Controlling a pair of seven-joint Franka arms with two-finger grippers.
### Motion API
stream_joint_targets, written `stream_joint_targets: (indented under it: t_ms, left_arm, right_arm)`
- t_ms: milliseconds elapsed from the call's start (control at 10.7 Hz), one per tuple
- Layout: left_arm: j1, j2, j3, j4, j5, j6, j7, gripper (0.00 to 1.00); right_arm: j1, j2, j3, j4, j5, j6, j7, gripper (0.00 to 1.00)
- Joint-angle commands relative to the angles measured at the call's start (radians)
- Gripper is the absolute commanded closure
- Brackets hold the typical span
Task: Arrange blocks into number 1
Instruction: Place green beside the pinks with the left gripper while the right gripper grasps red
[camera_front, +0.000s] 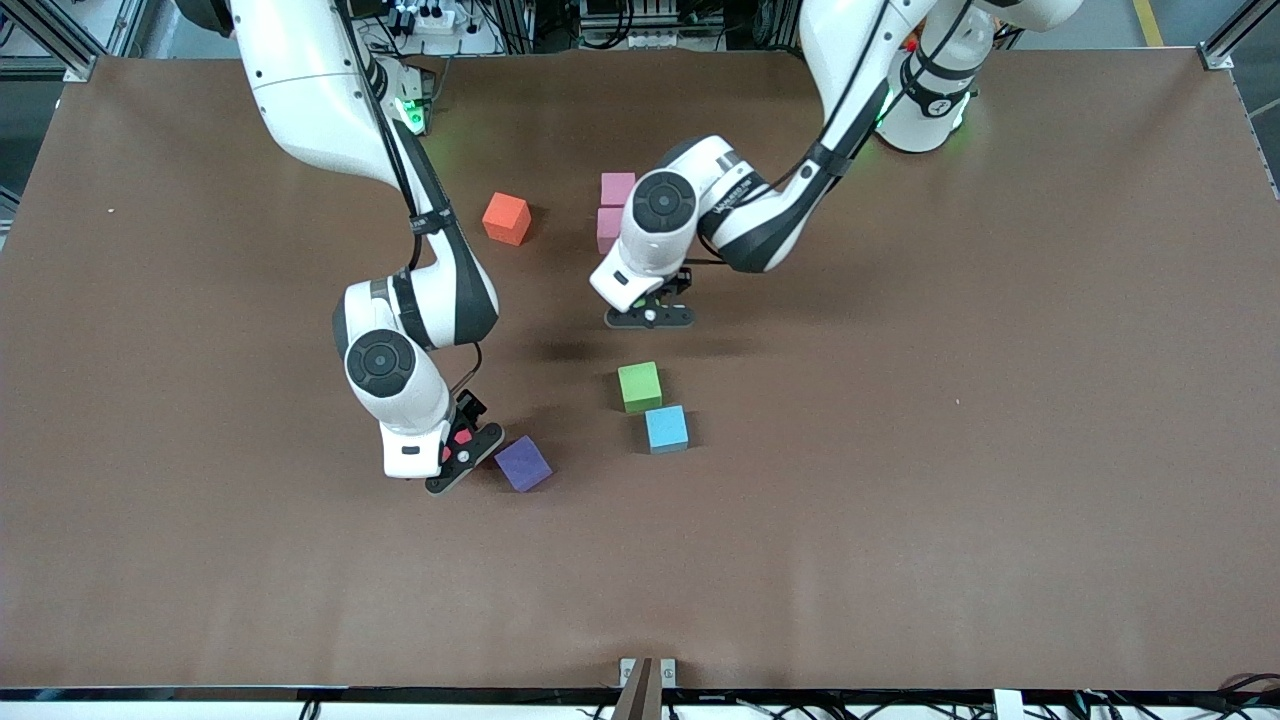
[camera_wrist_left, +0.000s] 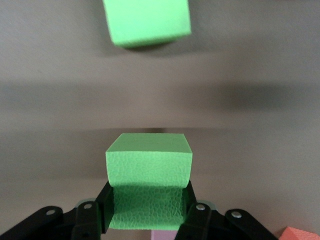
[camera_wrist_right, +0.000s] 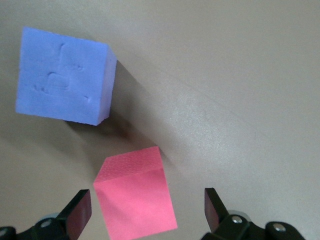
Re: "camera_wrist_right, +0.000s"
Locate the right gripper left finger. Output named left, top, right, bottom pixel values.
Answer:
left=0, top=189, right=92, bottom=240

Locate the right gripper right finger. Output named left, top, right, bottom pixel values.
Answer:
left=201, top=187, right=306, bottom=240

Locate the red foam cube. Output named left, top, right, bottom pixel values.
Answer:
left=92, top=146, right=179, bottom=240

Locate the purple foam cube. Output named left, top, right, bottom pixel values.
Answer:
left=14, top=26, right=118, bottom=126

